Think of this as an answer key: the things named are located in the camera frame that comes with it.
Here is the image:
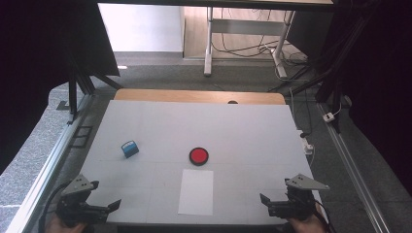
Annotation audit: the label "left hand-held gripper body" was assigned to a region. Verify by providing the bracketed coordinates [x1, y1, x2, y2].
[55, 174, 111, 228]

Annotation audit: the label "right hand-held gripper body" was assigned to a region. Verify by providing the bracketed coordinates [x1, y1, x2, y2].
[267, 173, 330, 221]

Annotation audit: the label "blue stamp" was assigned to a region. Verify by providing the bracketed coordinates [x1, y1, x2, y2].
[120, 140, 140, 159]

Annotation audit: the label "round red ink pad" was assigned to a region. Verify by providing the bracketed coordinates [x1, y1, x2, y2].
[189, 147, 210, 167]

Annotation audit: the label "person's right hand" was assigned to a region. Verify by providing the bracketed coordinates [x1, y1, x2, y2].
[287, 204, 328, 233]

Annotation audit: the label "person's left hand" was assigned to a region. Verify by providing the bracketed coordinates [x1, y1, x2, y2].
[44, 214, 87, 233]

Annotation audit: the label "white power strip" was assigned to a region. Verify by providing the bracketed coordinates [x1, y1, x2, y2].
[296, 129, 315, 156]

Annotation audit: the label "white paper sheet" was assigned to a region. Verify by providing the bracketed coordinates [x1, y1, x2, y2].
[177, 168, 215, 216]

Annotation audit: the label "white table cover sheet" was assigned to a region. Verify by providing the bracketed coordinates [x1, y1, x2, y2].
[80, 99, 324, 226]

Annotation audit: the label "black metal stand struts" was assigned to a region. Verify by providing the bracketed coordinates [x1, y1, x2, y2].
[267, 13, 373, 134]
[55, 52, 124, 126]

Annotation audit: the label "black curtain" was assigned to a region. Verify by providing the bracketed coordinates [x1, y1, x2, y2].
[319, 0, 412, 197]
[0, 0, 121, 174]

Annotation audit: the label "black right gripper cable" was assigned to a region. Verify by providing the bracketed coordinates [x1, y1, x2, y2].
[311, 197, 336, 233]

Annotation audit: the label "aluminium floor rail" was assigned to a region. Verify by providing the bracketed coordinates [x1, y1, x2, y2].
[5, 93, 95, 233]
[316, 102, 394, 233]

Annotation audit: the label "black floor cables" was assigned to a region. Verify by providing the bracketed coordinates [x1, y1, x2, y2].
[211, 8, 309, 67]

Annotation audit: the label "white desk frame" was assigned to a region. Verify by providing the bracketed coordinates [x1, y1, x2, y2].
[203, 6, 296, 80]

